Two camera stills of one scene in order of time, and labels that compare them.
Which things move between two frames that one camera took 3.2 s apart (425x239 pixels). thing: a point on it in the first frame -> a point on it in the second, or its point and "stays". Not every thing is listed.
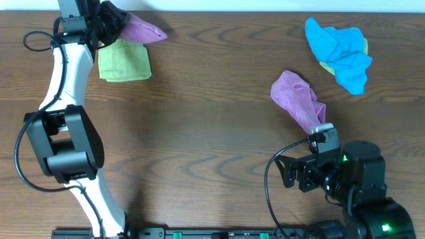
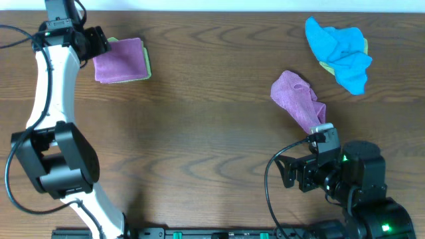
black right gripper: (306, 166) stays
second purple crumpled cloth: (295, 95) stays
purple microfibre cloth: (140, 31) -> (125, 60)
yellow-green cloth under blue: (331, 69) stays
